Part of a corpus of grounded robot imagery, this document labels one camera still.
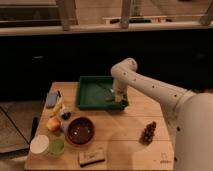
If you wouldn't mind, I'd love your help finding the green plastic tray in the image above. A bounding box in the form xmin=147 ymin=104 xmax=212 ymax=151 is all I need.
xmin=76 ymin=76 xmax=129 ymax=110

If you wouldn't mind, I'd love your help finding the green pepper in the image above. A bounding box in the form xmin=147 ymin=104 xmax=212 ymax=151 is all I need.
xmin=105 ymin=96 xmax=127 ymax=103

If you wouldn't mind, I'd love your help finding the orange peach fruit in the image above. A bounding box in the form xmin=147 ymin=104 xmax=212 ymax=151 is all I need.
xmin=46 ymin=117 xmax=61 ymax=132

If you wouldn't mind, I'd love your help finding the small dark blue object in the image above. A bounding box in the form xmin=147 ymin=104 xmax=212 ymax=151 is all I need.
xmin=60 ymin=108 xmax=71 ymax=120

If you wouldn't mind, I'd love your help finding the brown sponge block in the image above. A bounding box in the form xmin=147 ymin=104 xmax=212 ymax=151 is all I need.
xmin=78 ymin=148 xmax=105 ymax=167

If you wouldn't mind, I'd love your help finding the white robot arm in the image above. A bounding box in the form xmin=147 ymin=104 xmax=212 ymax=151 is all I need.
xmin=110 ymin=58 xmax=213 ymax=171

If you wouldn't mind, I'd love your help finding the dark red bowl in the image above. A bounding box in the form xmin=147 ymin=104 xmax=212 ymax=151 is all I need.
xmin=65 ymin=117 xmax=95 ymax=145

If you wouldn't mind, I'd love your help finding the yellow banana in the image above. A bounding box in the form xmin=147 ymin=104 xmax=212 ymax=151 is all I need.
xmin=50 ymin=97 xmax=63 ymax=117

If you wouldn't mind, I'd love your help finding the green cup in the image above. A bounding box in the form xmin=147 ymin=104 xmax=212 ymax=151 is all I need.
xmin=49 ymin=139 xmax=64 ymax=156

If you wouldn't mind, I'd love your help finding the metal fork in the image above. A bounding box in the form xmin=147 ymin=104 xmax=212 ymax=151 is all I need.
xmin=96 ymin=83 xmax=114 ymax=94

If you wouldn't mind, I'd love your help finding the purple grape bunch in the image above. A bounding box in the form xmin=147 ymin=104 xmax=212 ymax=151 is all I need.
xmin=139 ymin=121 xmax=157 ymax=145

